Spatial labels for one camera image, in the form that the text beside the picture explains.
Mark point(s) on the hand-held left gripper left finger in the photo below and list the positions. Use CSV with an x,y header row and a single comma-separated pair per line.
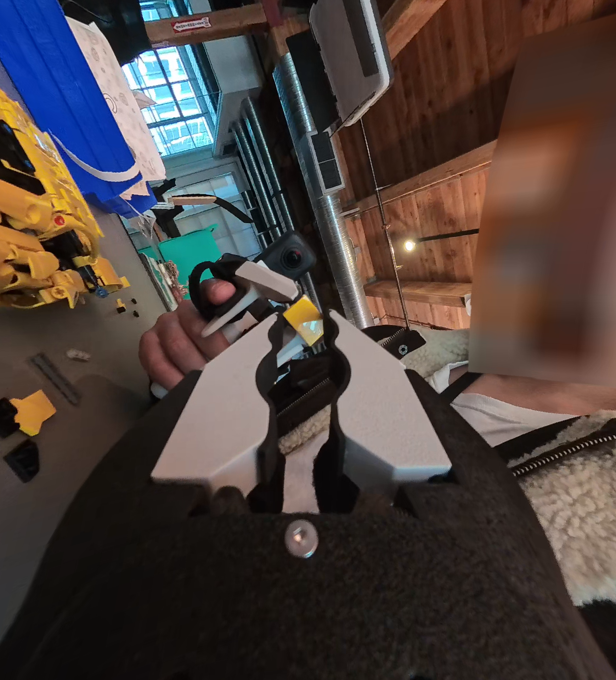
x,y
217,425

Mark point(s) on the white air vent grille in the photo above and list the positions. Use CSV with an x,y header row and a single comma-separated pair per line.
x,y
326,162

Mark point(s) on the wooden document stand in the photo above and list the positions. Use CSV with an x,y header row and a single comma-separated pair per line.
x,y
196,200

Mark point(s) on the yellow square brick tile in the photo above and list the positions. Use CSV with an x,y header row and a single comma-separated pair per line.
x,y
302,321

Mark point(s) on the blue plastic bin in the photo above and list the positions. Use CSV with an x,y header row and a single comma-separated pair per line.
x,y
47,79

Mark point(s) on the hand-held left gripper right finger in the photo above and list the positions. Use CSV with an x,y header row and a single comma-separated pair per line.
x,y
393,425

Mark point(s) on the small yellow brick piece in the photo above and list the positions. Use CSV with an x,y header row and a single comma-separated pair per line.
x,y
34,412

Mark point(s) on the small tan brick piece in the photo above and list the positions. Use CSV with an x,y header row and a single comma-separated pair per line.
x,y
78,355

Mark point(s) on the round ceiling lamp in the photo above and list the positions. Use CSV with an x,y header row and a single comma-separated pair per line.
x,y
410,245

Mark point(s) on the silver ventilation duct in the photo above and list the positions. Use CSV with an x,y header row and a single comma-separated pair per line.
x,y
339,239

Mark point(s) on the wooden post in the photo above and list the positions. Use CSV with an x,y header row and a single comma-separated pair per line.
x,y
207,24

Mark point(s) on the white printed paper bag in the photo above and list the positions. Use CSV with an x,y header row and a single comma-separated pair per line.
x,y
122,106

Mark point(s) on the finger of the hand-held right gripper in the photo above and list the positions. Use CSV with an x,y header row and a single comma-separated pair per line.
x,y
293,350
270,281

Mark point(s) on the white mounted equipment box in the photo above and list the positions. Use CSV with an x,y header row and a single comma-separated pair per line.
x,y
350,53

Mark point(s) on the small black brick piece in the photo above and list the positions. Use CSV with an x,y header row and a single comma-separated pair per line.
x,y
23,459

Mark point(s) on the small wooden model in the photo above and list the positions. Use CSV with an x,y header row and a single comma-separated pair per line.
x,y
172,281

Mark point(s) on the yellow toy brick car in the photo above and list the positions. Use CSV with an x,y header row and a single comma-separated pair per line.
x,y
21,212

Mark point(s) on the scattered small brick pieces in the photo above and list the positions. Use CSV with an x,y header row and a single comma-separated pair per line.
x,y
122,306

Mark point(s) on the small black toothed piece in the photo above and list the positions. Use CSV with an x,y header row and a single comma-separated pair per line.
x,y
55,378

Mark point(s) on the person's right hand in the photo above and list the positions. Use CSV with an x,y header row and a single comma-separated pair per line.
x,y
180,340

